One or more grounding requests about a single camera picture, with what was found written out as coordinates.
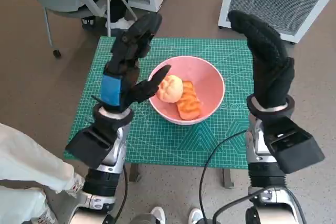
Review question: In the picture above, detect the large white grilled cabinet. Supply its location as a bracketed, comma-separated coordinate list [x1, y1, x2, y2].
[217, 0, 336, 44]

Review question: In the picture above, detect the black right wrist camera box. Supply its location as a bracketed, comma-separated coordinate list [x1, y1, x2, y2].
[264, 118, 326, 174]

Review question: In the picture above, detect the rectangular braided toy bread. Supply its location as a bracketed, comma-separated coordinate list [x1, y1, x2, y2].
[176, 81, 204, 121]

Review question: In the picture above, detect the long black robot cable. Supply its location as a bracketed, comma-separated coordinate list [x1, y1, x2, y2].
[198, 131, 247, 224]

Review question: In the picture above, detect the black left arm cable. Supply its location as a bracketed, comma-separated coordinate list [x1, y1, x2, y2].
[115, 166, 129, 217]

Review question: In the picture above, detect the green cutting mat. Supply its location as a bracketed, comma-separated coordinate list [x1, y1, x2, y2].
[67, 36, 257, 169]

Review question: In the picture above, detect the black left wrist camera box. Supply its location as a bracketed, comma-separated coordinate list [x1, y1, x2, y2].
[65, 126, 112, 169]

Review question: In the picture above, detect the grey robot torso part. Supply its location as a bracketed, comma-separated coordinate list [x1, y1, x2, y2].
[130, 212, 158, 224]

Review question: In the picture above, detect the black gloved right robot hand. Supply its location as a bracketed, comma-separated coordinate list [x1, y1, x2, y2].
[227, 10, 295, 109]

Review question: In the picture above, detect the person in white clothes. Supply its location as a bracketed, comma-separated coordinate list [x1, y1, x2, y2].
[0, 123, 86, 224]

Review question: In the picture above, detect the round toy bread bun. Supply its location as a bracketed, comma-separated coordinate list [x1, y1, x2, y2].
[156, 74, 184, 103]

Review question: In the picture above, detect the white shoe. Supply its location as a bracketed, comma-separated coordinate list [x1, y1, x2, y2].
[188, 207, 204, 224]
[150, 205, 166, 224]

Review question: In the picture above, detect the pink bowl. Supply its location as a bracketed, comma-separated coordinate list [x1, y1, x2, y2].
[148, 56, 226, 126]

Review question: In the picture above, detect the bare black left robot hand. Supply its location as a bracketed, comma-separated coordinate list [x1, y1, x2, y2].
[99, 13, 173, 113]

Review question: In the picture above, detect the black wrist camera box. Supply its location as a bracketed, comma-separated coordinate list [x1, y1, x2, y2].
[264, 118, 326, 174]
[65, 126, 112, 169]

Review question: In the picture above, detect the looped black robot cable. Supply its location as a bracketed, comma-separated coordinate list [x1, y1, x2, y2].
[212, 186, 307, 224]

